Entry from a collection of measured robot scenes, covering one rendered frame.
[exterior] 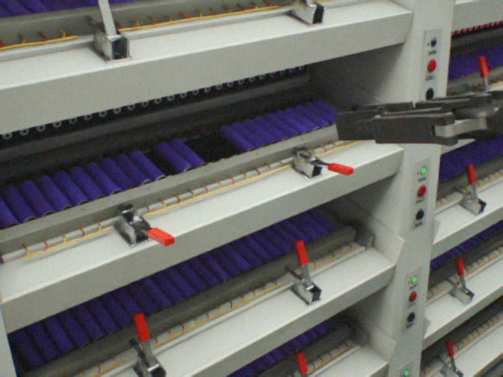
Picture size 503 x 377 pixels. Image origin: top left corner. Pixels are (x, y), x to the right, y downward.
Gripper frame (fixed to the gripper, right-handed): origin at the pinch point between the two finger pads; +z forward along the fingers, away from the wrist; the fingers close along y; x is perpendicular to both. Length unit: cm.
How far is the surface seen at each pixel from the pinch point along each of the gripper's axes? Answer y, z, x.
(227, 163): 5.9, 20.0, 3.2
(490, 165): -62, 27, 22
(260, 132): -3.6, 24.3, 1.2
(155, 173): 14.8, 22.7, 2.1
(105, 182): 20.9, 23.7, 1.5
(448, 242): -39, 22, 30
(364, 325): -23, 31, 41
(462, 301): -47, 28, 46
